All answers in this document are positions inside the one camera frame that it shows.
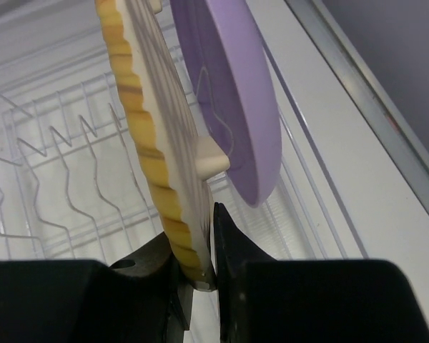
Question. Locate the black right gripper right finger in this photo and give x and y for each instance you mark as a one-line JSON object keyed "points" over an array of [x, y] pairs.
{"points": [[263, 299]]}

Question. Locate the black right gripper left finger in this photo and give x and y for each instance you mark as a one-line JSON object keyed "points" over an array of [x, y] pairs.
{"points": [[143, 297]]}

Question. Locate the square woven orange tray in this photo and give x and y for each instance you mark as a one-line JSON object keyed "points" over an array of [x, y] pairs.
{"points": [[176, 161]]}

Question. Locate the purple plate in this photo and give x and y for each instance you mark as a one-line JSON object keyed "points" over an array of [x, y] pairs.
{"points": [[226, 64]]}

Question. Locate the white wire dish rack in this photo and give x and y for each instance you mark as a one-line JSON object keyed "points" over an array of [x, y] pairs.
{"points": [[70, 181]]}

